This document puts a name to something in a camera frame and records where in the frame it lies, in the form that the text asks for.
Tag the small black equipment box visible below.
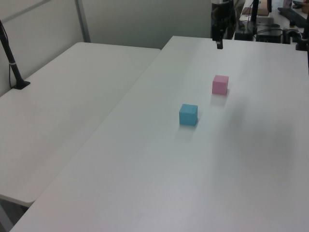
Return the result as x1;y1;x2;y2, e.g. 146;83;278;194
234;30;253;41

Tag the black monitor stand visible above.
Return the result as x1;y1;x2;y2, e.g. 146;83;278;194
250;0;261;25

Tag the brown cardboard box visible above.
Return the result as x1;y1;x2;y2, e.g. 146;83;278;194
242;7;269;17

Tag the blue cube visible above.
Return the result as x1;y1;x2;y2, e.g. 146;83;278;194
179;103;199;127

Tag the pink cube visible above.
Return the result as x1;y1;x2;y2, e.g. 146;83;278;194
211;74;229;95

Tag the black camera stand pole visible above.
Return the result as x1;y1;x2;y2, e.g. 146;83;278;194
0;19;31;91

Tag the thin black stand cable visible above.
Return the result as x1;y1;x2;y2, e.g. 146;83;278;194
8;63;15;89

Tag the black camera stand clamp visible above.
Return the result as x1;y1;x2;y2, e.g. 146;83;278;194
295;14;309;52

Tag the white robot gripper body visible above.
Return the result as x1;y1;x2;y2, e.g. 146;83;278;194
211;0;236;26

